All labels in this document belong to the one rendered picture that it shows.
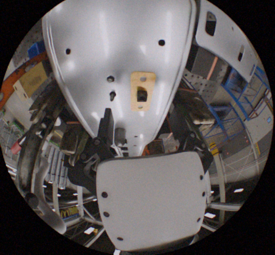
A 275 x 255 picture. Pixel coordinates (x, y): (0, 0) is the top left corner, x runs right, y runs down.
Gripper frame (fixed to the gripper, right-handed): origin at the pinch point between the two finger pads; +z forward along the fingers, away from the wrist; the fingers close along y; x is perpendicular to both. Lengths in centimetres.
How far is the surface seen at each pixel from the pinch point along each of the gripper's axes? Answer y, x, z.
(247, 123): 791, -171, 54
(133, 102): -1.1, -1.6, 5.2
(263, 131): 780, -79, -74
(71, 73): -11.2, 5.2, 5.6
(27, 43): -64, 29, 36
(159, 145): 14.7, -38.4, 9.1
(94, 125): -11.2, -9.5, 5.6
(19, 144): -26.4, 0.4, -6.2
